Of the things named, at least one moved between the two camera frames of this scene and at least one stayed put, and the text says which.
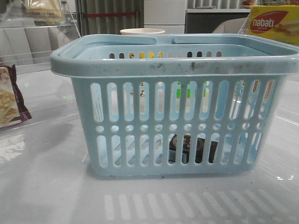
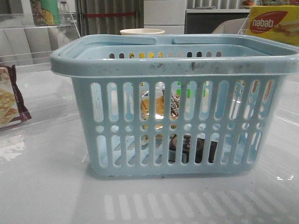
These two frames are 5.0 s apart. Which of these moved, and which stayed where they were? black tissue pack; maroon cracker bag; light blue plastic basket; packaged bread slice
Moved: packaged bread slice
Stayed: light blue plastic basket; maroon cracker bag; black tissue pack
